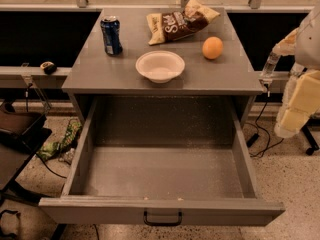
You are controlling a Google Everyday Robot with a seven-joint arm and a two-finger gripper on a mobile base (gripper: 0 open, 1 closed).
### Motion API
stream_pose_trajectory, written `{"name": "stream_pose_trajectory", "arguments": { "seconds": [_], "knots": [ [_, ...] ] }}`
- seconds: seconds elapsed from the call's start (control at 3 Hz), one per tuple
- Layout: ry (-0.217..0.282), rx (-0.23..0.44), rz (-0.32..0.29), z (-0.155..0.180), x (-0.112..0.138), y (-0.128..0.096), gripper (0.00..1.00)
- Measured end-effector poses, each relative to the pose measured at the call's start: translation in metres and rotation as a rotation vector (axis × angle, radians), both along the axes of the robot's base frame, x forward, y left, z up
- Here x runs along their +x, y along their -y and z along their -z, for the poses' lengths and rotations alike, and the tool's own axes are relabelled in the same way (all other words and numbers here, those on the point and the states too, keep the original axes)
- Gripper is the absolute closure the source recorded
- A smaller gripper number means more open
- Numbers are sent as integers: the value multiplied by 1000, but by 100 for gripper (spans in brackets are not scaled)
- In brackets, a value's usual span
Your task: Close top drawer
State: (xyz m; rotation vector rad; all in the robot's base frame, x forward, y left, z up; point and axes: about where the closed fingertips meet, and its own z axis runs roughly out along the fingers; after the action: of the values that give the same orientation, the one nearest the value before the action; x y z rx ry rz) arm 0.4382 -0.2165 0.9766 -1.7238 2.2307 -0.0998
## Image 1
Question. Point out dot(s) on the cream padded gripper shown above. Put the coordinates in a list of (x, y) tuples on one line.
[(309, 45)]

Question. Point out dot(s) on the grey top drawer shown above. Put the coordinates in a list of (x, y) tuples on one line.
[(162, 155)]

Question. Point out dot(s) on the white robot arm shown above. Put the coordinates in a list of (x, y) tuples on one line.
[(307, 43)]

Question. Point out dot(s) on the grey drawer cabinet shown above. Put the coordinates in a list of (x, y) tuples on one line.
[(95, 72)]

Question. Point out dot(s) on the clear plastic water bottle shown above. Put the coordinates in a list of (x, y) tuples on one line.
[(270, 65)]

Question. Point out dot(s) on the black stand leg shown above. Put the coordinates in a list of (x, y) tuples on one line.
[(313, 146)]

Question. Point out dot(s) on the orange fruit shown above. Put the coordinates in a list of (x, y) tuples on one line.
[(212, 48)]

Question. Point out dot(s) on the white bowl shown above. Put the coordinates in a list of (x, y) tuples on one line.
[(160, 66)]

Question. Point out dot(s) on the brown chip bag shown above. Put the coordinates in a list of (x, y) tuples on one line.
[(172, 26)]

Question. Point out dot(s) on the blue soda can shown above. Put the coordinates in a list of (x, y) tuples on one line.
[(110, 26)]

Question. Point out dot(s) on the small black yellow device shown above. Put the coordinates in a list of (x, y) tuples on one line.
[(48, 67)]

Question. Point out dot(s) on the green snack bag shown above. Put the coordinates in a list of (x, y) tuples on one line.
[(50, 150)]

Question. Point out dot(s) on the dark side table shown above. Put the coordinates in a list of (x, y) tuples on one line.
[(21, 136)]

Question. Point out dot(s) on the black top drawer handle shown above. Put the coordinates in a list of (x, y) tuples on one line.
[(162, 220)]

